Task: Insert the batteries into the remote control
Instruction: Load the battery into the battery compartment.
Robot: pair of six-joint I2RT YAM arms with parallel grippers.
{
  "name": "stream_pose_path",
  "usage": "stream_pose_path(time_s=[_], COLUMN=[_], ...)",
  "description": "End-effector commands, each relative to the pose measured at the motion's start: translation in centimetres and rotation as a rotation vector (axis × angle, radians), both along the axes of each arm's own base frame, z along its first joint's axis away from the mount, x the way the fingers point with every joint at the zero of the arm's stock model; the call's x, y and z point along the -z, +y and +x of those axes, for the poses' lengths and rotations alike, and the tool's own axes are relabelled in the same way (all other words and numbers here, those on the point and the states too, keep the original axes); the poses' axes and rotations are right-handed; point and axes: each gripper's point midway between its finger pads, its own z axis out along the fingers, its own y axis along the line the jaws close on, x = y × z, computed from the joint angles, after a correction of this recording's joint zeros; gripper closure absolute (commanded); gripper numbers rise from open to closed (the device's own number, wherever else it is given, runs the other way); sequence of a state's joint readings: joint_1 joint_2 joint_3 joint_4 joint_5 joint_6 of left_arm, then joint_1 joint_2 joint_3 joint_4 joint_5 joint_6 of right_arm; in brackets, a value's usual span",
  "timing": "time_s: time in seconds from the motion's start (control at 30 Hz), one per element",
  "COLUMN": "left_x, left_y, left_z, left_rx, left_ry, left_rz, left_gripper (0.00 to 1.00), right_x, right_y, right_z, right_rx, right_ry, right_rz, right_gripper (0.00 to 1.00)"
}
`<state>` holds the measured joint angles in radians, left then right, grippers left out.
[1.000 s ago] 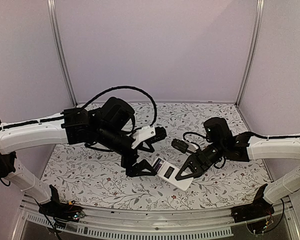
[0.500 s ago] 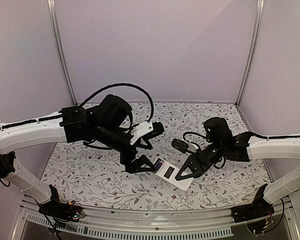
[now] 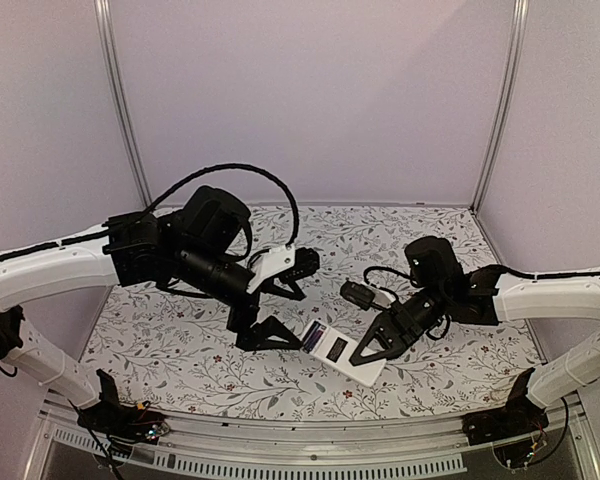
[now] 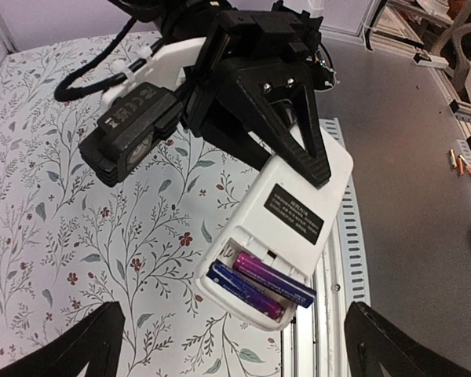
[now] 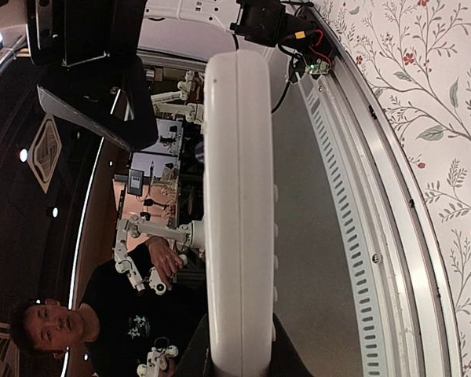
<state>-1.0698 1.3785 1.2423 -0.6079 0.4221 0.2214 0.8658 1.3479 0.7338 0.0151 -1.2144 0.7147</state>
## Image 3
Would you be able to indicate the black battery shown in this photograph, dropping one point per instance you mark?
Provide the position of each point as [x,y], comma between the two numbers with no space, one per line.
[315,337]
[308,334]

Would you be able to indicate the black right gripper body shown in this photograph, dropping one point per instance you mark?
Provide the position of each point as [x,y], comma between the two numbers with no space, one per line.
[397,325]

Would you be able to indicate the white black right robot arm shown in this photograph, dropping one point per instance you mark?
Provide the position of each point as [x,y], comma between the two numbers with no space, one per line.
[490,296]

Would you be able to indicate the right aluminium frame post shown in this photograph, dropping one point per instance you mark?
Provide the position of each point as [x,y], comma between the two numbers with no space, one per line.
[511,66]

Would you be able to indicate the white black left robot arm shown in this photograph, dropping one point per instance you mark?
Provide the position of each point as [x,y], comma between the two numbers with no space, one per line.
[190,245]

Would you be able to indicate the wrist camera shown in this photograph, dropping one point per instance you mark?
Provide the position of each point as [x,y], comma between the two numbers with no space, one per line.
[306,264]
[358,294]

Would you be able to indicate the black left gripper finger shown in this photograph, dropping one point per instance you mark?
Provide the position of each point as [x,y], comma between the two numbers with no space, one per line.
[270,334]
[279,287]

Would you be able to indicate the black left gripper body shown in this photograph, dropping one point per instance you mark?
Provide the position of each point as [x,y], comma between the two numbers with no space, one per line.
[241,318]

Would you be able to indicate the aluminium front rail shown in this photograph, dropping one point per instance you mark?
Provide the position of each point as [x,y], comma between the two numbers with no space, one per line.
[208,447]

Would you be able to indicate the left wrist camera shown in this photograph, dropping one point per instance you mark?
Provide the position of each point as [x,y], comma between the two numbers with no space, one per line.
[306,264]

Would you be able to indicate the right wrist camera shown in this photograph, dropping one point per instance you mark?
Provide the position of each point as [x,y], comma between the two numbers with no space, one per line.
[358,294]

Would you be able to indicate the black battery front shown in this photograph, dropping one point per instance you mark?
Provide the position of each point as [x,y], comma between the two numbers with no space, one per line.
[315,337]

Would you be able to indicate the floral patterned table mat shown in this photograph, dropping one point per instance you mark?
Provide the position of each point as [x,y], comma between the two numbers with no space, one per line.
[177,353]

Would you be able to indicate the white and red remote control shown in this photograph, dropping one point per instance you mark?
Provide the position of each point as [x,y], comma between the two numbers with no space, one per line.
[334,350]

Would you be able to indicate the aluminium frame post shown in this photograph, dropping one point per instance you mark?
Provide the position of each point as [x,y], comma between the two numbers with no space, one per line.
[113,70]
[511,66]

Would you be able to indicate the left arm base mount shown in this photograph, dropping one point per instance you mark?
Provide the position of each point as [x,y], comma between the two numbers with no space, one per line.
[129,424]

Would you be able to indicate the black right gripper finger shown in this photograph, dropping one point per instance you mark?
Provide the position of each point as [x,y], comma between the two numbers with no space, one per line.
[380,334]
[360,357]

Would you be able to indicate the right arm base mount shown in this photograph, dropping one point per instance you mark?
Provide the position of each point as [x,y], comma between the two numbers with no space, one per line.
[513,414]

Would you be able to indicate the left aluminium frame post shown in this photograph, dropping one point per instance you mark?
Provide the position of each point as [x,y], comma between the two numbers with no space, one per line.
[113,70]

